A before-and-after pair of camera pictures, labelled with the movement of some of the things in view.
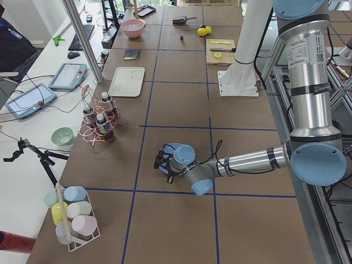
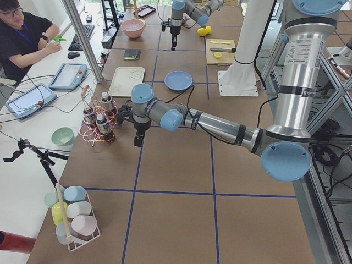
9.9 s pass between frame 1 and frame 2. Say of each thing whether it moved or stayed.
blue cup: stayed
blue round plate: moved
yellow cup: stayed
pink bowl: stayed
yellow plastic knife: stayed
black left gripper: moved
